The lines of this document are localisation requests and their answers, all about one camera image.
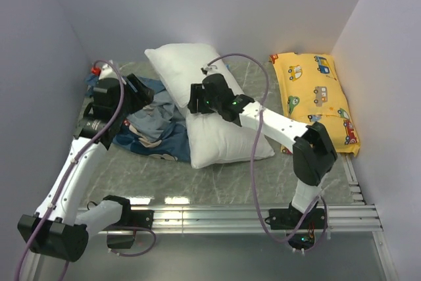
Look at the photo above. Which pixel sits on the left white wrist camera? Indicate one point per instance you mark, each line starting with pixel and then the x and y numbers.
pixel 104 71

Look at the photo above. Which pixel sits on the blue cartoon mouse pillowcase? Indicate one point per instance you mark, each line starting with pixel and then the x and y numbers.
pixel 158 130

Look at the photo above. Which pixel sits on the aluminium side rail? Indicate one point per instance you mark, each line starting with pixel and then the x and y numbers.
pixel 354 186

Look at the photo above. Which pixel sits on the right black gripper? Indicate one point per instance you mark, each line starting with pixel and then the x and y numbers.
pixel 198 91

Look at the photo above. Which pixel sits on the yellow car print pillow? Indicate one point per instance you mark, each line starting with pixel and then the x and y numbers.
pixel 311 92

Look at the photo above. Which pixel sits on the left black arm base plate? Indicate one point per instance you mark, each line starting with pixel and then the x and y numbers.
pixel 123 236

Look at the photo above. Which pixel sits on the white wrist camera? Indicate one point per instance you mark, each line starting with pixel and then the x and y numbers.
pixel 207 70
pixel 104 71

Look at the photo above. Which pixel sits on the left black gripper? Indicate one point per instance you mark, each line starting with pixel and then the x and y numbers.
pixel 143 96

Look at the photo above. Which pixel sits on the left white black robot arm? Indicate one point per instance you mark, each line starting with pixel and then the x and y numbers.
pixel 57 229

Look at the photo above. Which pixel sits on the white pillow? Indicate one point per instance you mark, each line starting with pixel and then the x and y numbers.
pixel 212 140

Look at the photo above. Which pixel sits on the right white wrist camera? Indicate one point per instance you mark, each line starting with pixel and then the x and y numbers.
pixel 207 70

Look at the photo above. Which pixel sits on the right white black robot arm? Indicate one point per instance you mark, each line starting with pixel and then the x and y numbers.
pixel 312 149

